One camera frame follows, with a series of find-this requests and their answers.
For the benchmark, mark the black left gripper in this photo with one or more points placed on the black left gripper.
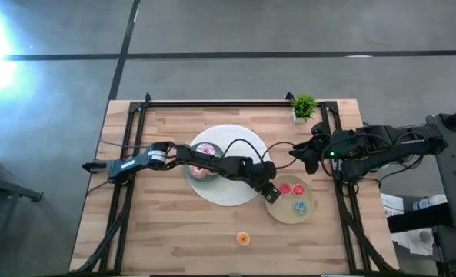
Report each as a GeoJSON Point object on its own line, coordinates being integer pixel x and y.
{"type": "Point", "coordinates": [264, 181]}

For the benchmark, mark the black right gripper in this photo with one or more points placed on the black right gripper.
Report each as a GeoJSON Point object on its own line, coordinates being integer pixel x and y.
{"type": "Point", "coordinates": [323, 154]}

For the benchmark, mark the large chocolate icing donut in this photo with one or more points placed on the large chocolate icing donut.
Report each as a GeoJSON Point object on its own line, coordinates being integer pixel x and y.
{"type": "Point", "coordinates": [206, 148]}

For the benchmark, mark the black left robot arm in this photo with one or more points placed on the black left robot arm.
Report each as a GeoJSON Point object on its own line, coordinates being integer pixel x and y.
{"type": "Point", "coordinates": [212, 163]}

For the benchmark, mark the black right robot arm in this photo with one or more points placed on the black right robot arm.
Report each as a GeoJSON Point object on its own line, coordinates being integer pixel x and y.
{"type": "Point", "coordinates": [389, 148]}

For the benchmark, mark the beige round plate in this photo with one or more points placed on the beige round plate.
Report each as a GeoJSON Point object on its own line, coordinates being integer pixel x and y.
{"type": "Point", "coordinates": [285, 213]}

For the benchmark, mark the green plant in white pot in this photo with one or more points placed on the green plant in white pot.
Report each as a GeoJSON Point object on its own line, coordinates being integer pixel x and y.
{"type": "Point", "coordinates": [304, 107]}

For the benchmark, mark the large white round plate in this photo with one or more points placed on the large white round plate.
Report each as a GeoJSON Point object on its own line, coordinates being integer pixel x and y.
{"type": "Point", "coordinates": [235, 131]}

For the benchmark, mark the small donut yellow icing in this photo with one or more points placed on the small donut yellow icing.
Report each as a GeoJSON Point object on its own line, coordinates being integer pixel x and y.
{"type": "Point", "coordinates": [243, 238]}

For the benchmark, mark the teal round plate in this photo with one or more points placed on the teal round plate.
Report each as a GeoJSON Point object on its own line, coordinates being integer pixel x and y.
{"type": "Point", "coordinates": [189, 159]}

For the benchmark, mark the white paper sheets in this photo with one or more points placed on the white paper sheets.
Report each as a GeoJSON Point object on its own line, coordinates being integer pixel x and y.
{"type": "Point", "coordinates": [392, 204]}

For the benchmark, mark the white plastic bottle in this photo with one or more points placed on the white plastic bottle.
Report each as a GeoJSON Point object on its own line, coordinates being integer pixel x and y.
{"type": "Point", "coordinates": [429, 202]}

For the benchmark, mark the white paper cup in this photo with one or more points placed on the white paper cup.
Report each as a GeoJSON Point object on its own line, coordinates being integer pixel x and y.
{"type": "Point", "coordinates": [425, 237]}

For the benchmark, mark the glass side table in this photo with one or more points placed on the glass side table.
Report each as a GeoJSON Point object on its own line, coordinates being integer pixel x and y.
{"type": "Point", "coordinates": [0, 181]}

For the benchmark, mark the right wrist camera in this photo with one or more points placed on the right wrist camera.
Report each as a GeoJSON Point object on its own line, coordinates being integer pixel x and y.
{"type": "Point", "coordinates": [320, 129]}

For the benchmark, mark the black aluminium table frame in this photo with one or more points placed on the black aluminium table frame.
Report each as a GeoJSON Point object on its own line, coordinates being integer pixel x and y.
{"type": "Point", "coordinates": [231, 104]}

